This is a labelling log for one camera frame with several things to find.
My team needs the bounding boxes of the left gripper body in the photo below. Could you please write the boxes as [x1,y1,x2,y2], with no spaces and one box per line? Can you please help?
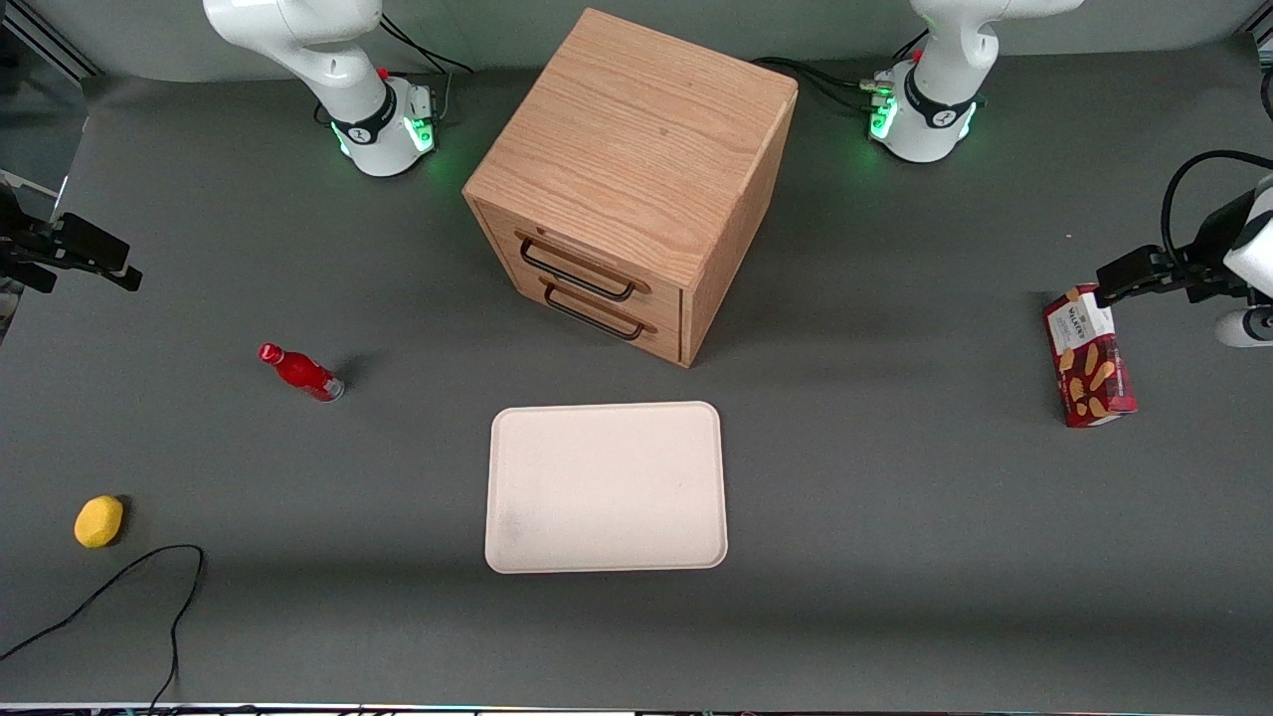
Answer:
[1190,177,1273,299]

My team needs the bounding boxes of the black left arm base cable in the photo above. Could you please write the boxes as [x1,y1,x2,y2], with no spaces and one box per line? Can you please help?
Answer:
[751,57,884,112]

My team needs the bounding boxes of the yellow lemon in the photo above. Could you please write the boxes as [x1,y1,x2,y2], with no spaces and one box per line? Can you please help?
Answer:
[74,495,125,550]

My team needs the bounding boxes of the thin black table cable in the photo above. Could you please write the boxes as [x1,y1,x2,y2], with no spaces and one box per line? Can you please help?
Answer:
[0,543,206,712]

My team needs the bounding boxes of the larger black wire drawer handle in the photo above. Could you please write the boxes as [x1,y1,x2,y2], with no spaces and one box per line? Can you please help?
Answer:
[517,237,637,303]

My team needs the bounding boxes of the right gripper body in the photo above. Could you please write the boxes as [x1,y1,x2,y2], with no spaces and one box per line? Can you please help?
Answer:
[0,187,63,295]

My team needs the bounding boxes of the red plastic bottle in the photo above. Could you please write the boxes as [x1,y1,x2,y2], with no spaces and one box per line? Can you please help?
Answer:
[258,342,346,404]

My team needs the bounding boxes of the cream rectangular plastic tray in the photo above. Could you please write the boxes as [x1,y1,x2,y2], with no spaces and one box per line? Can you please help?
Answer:
[484,401,729,575]

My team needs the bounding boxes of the smaller black wire drawer handle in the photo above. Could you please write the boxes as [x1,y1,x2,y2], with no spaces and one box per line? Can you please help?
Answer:
[542,284,647,343]

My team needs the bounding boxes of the oak wooden drawer cabinet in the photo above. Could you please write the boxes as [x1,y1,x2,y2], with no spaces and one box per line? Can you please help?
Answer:
[462,8,800,370]

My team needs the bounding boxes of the black arm base cable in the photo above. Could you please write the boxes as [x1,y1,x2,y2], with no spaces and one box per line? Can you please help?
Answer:
[751,57,884,112]
[378,12,475,125]

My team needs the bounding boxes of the red shortbread cookie box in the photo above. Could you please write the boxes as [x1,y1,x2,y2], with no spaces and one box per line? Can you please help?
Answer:
[1042,283,1139,430]

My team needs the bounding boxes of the wooden drawer with larger handle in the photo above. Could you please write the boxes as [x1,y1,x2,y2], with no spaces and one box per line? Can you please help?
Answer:
[485,209,684,327]

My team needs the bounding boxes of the black right arm base cable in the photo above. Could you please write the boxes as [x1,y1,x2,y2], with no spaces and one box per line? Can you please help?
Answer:
[378,12,475,125]

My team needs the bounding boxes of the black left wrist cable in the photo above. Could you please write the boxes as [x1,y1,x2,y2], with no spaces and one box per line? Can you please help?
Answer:
[1161,150,1273,265]

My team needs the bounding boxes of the aluminium frame bar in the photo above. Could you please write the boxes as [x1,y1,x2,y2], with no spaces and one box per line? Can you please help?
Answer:
[0,0,100,81]

